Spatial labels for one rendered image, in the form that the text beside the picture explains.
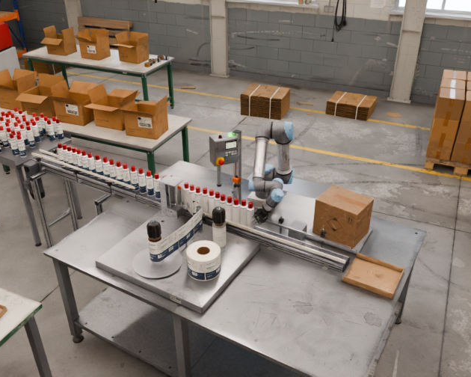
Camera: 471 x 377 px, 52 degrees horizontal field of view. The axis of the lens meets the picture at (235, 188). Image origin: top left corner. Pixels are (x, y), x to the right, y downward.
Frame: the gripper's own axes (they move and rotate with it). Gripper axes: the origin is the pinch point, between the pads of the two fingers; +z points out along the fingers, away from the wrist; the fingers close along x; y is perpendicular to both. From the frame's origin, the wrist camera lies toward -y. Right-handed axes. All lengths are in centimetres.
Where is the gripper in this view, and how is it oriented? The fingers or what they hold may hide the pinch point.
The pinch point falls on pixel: (255, 223)
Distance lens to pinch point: 326.6
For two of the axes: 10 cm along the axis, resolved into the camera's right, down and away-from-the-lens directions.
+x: 7.5, 6.5, -1.2
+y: -5.1, 4.4, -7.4
